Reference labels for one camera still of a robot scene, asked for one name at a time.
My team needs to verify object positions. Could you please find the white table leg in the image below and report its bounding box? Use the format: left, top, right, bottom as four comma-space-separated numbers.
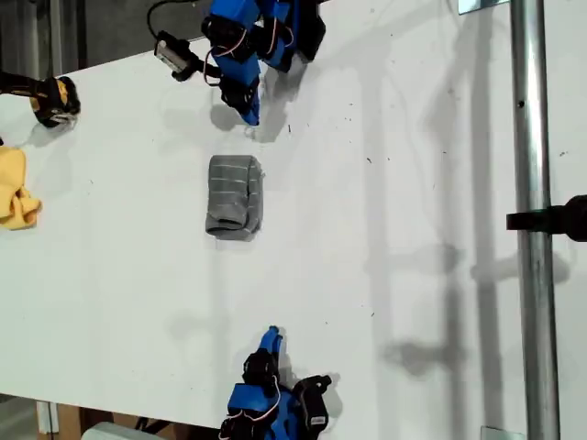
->
36, 400, 60, 435

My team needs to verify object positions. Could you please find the steel post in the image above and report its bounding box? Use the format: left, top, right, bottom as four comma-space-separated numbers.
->
509, 0, 562, 440

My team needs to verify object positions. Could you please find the brown cardboard box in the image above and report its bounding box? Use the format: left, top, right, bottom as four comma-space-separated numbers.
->
57, 405, 221, 440

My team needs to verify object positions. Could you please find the yellow cloth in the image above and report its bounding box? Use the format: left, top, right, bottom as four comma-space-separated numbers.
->
0, 145, 43, 231

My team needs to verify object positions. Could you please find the black clamp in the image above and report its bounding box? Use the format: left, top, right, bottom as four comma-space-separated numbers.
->
505, 194, 587, 243

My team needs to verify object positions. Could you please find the white plastic container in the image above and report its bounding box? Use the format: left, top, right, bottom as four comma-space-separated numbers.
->
81, 421, 153, 440

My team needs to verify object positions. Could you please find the black camera cable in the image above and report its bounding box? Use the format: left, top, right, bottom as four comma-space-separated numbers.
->
146, 0, 204, 45

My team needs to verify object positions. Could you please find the black camera box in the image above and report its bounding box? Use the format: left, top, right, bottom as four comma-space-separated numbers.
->
293, 373, 333, 433
154, 29, 192, 84

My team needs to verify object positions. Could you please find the grey striped towel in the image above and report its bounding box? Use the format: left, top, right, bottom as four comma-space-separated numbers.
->
205, 154, 268, 243

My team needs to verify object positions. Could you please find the black and yellow tool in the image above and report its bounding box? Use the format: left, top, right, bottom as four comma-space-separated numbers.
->
0, 71, 83, 130

